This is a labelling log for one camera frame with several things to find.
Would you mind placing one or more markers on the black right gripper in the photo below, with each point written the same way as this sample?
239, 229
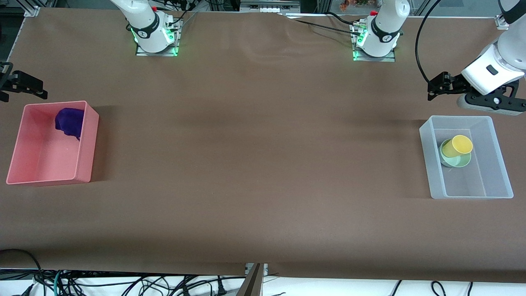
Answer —
16, 81

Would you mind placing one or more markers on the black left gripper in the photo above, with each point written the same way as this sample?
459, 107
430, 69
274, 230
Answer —
454, 83

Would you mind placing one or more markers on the purple cloth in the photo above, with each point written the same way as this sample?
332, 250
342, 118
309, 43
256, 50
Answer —
70, 121

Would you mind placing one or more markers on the yellow plastic cup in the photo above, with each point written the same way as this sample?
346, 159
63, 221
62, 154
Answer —
460, 144

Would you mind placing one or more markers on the light green bowl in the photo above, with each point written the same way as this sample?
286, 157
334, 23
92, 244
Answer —
458, 161

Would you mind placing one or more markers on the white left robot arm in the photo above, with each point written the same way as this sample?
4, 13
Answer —
380, 48

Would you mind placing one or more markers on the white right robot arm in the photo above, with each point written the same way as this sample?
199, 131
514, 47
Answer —
154, 43

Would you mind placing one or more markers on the pink plastic bin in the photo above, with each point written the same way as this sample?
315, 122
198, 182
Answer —
41, 156

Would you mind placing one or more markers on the translucent white plastic bin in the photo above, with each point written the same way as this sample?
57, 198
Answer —
493, 172

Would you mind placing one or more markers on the white power strip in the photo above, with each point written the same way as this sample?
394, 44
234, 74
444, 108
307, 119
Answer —
267, 8

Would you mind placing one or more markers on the grey metal profile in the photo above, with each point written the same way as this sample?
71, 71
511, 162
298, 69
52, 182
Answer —
252, 283

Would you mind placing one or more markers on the aluminium frame corner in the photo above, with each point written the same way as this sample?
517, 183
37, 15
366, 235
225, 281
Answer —
33, 10

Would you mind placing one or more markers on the small silver table bracket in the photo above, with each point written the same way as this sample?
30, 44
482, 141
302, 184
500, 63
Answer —
500, 22

